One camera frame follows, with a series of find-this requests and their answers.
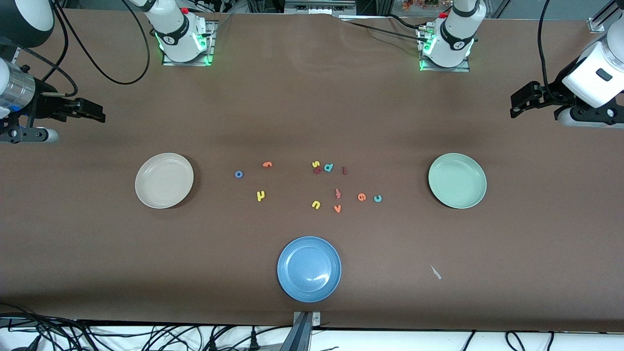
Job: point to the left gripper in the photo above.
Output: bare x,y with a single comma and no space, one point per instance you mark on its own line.
550,98

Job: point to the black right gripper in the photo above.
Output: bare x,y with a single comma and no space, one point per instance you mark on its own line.
48,106

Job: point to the yellow foam letter h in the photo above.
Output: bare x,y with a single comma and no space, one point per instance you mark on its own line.
260,197

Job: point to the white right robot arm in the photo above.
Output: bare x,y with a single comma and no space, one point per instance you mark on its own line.
175,34

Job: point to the beige brown round plate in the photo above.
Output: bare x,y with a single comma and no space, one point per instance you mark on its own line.
164,181

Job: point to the light green round plate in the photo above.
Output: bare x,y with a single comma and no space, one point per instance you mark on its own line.
457,181

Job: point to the brown table cover sheet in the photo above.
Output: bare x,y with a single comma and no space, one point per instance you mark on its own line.
97,243

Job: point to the orange flower decoration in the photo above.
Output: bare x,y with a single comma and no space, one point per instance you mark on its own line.
419,4

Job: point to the small white paper scrap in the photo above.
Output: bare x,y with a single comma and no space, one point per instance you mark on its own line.
436,272

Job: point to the grey metal box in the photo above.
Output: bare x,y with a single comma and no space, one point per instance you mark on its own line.
319,7

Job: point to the black power plug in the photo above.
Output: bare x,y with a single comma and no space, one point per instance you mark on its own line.
253,341
212,345

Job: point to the blue round plate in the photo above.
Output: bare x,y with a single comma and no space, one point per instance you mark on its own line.
309,268

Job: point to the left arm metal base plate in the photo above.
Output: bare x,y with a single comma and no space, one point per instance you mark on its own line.
453,69

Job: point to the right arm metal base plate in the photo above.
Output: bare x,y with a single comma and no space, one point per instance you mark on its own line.
212,34

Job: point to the grey metal camera mount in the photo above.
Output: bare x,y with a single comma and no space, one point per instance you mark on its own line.
306,319

